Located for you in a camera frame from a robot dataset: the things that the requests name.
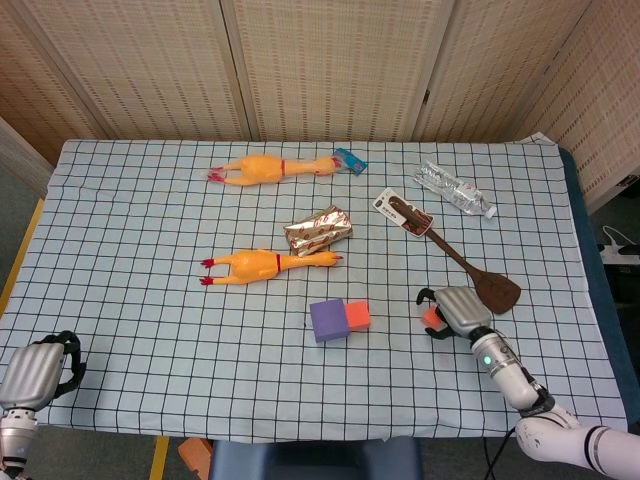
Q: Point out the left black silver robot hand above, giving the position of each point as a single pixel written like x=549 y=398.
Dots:
x=30 y=372

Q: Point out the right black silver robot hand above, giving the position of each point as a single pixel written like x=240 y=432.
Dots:
x=462 y=307

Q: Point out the small orange foam cube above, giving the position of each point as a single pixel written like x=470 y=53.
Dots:
x=430 y=317

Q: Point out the large orange foam cube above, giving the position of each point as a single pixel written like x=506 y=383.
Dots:
x=359 y=316

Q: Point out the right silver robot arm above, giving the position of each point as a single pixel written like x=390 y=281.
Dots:
x=520 y=390

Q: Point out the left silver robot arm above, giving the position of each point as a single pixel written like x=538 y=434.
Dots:
x=15 y=440

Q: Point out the brown wooden spatula with card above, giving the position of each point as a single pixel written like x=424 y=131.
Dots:
x=497 y=292

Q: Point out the clear plastic water bottle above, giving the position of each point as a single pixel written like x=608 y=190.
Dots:
x=450 y=187

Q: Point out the blue checkered tablecloth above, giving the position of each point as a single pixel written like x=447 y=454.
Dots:
x=150 y=325

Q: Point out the purple foam cube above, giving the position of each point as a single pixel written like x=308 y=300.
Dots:
x=327 y=320

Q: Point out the silver red foil packet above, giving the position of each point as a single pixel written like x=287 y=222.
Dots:
x=317 y=230

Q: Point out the white power strip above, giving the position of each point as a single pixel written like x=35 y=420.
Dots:
x=622 y=252

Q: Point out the orange block on floor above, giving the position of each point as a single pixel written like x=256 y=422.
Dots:
x=196 y=457

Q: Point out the blue padded seat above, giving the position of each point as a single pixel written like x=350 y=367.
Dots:
x=315 y=460

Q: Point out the bagged yellow rubber chicken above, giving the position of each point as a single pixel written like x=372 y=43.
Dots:
x=260 y=169

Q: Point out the beige woven folding screen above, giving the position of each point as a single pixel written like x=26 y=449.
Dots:
x=325 y=65

